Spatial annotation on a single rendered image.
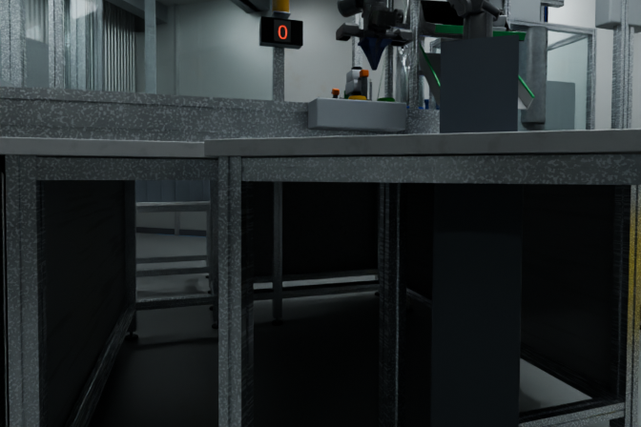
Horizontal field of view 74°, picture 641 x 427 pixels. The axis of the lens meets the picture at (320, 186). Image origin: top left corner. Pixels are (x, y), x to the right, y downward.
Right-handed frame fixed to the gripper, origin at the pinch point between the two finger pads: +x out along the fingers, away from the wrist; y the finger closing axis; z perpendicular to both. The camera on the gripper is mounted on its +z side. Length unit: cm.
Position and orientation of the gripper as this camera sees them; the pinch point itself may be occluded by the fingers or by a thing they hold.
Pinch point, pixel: (374, 55)
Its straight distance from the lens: 111.1
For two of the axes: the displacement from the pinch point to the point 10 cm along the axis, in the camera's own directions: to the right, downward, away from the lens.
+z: 2.9, 0.3, -9.6
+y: 9.6, 0.0, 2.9
